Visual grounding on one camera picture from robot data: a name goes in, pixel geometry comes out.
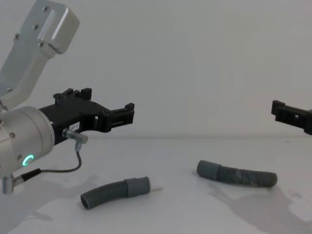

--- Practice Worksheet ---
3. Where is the grey corrugated hose piece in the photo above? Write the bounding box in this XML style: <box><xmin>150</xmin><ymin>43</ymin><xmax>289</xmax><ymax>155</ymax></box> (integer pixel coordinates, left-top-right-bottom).
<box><xmin>80</xmin><ymin>175</ymin><xmax>150</xmax><ymax>211</ymax></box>
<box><xmin>196</xmin><ymin>159</ymin><xmax>278</xmax><ymax>188</ymax></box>

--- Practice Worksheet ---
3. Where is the white curtain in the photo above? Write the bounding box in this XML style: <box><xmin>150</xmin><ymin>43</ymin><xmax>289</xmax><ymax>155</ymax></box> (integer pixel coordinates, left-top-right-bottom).
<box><xmin>0</xmin><ymin>0</ymin><xmax>312</xmax><ymax>141</ymax></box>

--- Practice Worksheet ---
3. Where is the white table cloth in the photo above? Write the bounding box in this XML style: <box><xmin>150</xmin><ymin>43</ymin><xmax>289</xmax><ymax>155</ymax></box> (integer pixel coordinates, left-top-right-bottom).
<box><xmin>0</xmin><ymin>135</ymin><xmax>312</xmax><ymax>234</ymax></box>

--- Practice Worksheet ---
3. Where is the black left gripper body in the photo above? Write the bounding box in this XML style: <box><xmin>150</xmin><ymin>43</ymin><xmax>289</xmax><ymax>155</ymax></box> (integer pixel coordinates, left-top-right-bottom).
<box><xmin>38</xmin><ymin>97</ymin><xmax>108</xmax><ymax>147</ymax></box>

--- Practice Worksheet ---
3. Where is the thin dark gripper cable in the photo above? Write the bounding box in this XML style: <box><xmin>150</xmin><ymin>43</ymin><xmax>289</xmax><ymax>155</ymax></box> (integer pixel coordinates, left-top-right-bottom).
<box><xmin>1</xmin><ymin>129</ymin><xmax>89</xmax><ymax>195</ymax></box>

